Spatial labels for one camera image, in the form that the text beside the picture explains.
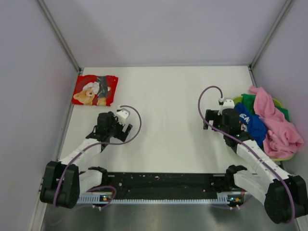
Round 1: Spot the red t shirt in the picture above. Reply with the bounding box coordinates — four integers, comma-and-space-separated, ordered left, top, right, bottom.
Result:
72, 75, 118, 106

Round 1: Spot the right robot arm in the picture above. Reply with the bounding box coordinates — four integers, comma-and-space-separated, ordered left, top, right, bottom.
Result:
201, 108, 308, 224

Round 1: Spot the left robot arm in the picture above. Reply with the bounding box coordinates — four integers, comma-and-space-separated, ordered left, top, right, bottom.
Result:
39, 108, 132, 208

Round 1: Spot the blue t shirt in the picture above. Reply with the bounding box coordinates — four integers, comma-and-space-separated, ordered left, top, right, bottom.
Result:
234, 103, 267, 147

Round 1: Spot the lime green plastic basket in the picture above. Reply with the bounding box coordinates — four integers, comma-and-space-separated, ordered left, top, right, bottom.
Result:
233, 94, 295, 161

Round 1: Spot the green t shirt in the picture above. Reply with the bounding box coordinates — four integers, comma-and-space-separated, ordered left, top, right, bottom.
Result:
235, 89, 290, 122

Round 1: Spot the pink t shirt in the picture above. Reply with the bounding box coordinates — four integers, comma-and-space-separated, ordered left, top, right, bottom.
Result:
249, 86, 305, 158

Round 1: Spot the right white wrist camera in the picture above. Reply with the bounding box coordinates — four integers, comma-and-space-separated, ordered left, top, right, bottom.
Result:
218, 98, 235, 116

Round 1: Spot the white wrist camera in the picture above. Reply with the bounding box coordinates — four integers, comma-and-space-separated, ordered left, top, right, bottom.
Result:
218, 98, 235, 116
115, 107, 130, 126

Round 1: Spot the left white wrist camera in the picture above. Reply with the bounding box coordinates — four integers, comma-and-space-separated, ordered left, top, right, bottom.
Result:
115, 107, 130, 126

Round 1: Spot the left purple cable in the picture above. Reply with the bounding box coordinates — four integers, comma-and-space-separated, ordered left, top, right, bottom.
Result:
53, 104, 142, 211

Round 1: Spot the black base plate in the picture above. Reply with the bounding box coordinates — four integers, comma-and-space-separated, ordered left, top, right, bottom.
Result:
81, 171, 255, 200

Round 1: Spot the grey slotted cable duct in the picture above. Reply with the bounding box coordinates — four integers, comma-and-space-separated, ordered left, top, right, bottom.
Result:
77, 194, 230, 205

